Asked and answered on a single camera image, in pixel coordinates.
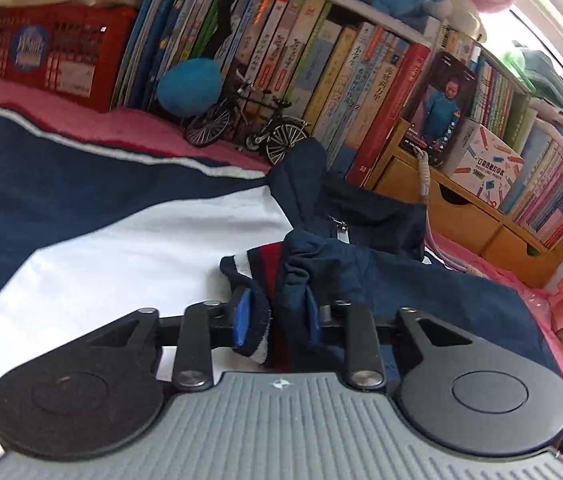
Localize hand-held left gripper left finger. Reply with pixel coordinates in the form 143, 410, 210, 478
86, 289, 253, 393

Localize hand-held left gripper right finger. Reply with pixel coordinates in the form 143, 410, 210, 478
305, 291, 477, 392

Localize navy and white jacket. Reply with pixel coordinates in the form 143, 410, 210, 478
0, 102, 563, 456

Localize wooden drawer organizer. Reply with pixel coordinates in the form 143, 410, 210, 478
369, 120, 563, 288

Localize black miniature bicycle model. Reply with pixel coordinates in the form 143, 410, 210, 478
184, 72, 311, 166

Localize white colourful-print box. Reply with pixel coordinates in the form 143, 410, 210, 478
441, 117, 525, 211

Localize blue plush ball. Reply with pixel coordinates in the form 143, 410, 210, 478
156, 58, 223, 118

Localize row of books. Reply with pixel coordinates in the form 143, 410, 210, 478
112, 0, 563, 251

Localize red plastic crate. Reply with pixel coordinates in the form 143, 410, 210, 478
0, 2, 137, 111

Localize teal paper stack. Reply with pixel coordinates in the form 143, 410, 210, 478
509, 42, 563, 111

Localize pale braided cord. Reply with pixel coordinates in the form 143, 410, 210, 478
414, 147, 485, 278

